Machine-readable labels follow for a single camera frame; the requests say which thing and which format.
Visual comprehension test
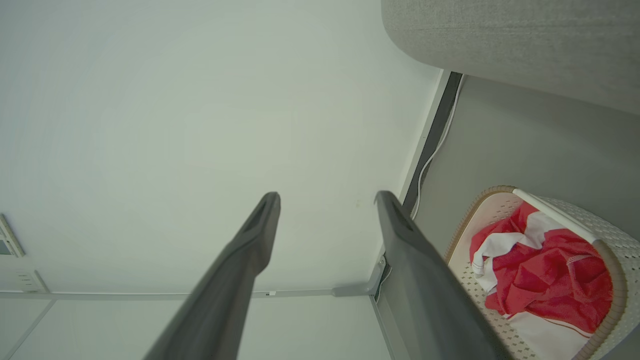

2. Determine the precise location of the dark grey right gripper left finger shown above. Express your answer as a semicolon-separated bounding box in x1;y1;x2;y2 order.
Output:
142;192;281;360

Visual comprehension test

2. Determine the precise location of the black baseboard strip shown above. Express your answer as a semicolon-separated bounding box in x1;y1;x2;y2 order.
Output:
401;71;463;216

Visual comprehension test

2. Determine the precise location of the cream perforated laundry basket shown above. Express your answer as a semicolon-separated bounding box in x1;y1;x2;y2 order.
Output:
444;185;640;360

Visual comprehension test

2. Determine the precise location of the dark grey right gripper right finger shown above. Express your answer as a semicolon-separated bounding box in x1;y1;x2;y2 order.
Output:
375;190;513;360

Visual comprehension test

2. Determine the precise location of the thin white cable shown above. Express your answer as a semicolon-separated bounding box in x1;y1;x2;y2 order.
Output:
411;75;466;221

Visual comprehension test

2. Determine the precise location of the red and white garment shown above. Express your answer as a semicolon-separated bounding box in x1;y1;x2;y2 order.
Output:
469;201;615;358

